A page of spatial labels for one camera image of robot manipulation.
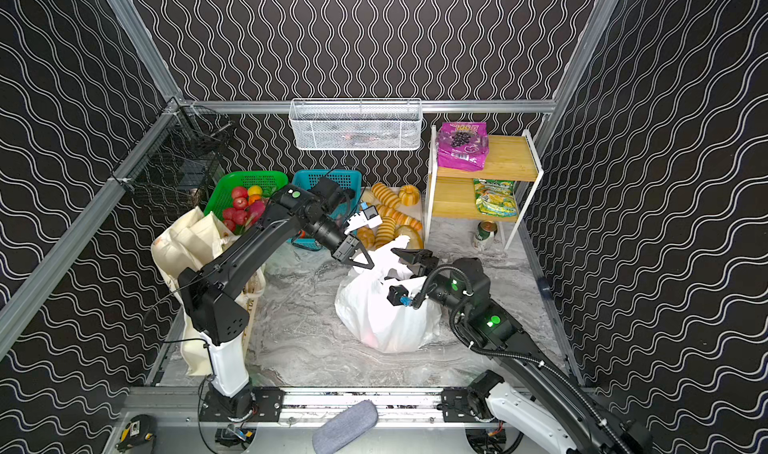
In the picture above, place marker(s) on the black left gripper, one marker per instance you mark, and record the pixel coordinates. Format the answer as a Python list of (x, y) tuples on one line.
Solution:
[(345, 248)]

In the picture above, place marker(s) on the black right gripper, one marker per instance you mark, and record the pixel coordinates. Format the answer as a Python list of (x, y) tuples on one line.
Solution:
[(428, 263)]

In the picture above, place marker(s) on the white plastic bag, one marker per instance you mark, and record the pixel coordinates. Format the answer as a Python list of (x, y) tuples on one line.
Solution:
[(362, 306)]

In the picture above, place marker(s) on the cream canvas tote bag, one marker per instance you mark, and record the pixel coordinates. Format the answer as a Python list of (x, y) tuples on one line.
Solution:
[(192, 241)]

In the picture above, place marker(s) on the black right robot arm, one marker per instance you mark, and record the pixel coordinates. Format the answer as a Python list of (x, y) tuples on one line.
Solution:
[(557, 414)]

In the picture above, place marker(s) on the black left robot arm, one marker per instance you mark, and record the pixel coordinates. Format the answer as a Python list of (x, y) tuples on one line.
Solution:
[(209, 294)]

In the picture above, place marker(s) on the oval golden bread loaf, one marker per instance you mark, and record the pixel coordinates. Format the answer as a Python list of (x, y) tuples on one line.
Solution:
[(414, 238)]

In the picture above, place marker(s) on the knotted round bun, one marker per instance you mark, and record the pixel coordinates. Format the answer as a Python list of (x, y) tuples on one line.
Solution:
[(367, 237)]

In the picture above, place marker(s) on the striped bread roll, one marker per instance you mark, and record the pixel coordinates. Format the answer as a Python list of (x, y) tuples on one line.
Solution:
[(385, 232)]

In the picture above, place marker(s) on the beige bread tray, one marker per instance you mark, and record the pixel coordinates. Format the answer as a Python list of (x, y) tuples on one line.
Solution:
[(381, 194)]

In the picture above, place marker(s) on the long striped bread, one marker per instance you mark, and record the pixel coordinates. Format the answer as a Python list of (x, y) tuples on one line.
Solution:
[(400, 218)]

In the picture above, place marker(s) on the pumpkin shaped bread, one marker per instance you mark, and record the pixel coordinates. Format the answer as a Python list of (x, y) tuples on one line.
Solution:
[(409, 195)]

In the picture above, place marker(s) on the green white can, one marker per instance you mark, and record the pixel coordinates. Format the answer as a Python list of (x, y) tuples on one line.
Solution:
[(485, 234)]

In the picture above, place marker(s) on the teal plastic basket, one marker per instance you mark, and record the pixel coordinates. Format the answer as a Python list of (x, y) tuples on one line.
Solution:
[(350, 184)]

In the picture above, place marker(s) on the green yellow snack bag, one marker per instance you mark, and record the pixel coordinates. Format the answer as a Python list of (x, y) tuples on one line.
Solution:
[(495, 197)]

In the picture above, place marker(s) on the left purple snack bag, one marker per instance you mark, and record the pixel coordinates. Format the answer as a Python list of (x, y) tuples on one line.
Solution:
[(462, 146)]

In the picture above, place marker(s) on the pink dragon fruit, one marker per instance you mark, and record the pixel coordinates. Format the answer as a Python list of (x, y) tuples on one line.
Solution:
[(255, 211)]

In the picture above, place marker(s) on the white wooden two-tier shelf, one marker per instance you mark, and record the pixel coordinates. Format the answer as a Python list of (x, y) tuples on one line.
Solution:
[(450, 193)]

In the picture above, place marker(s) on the green plastic basket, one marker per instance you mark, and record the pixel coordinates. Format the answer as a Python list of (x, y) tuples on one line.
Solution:
[(235, 192)]

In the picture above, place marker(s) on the grey cloth pad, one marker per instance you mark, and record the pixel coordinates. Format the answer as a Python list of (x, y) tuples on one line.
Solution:
[(345, 427)]

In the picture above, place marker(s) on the yellow black tape measure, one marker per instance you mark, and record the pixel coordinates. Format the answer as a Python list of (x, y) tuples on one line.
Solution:
[(138, 435)]

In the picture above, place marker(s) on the white wire wall basket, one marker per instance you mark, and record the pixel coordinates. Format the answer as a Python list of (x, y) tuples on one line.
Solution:
[(356, 124)]

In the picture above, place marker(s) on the black wire wall basket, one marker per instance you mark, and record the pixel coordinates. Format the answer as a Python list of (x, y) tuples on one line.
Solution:
[(183, 163)]

